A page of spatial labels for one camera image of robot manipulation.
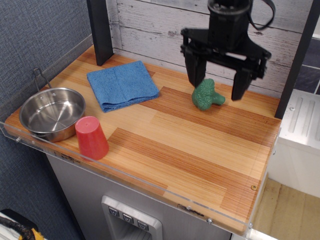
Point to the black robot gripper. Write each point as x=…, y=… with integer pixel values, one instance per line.
x=225, y=42

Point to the blue rag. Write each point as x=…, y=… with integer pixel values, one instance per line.
x=122, y=86

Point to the red plastic cup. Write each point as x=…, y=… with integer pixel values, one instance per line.
x=92, y=142

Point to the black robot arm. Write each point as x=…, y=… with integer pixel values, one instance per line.
x=231, y=5

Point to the yellow object at corner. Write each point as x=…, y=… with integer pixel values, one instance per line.
x=32, y=234

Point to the green toy broccoli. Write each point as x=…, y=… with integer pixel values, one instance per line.
x=204, y=95

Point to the white toy sink unit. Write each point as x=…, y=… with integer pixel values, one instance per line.
x=295, y=161

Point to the clear acrylic table guard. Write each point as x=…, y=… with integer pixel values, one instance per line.
x=220, y=197

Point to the stainless steel pan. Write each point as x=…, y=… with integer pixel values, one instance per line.
x=51, y=114

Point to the grey toy fridge cabinet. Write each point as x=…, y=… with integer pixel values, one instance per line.
x=85, y=189

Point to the dark right support post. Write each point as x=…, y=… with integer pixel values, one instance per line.
x=301, y=51

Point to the dark support post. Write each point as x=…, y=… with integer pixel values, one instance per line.
x=301, y=51
x=100, y=30

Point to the dark left support post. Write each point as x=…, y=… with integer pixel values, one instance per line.
x=100, y=30

